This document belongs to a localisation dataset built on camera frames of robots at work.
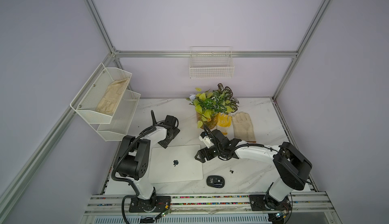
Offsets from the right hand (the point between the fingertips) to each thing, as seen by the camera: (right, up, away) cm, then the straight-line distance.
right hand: (202, 156), depth 86 cm
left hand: (-20, +9, +11) cm, 25 cm away
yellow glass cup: (+15, +18, +19) cm, 30 cm away
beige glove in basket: (-49, +34, -6) cm, 60 cm away
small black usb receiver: (+16, -8, -2) cm, 18 cm away
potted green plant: (+4, +29, -2) cm, 29 cm away
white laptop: (-16, -5, 0) cm, 16 cm away
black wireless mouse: (+7, -11, -7) cm, 15 cm away
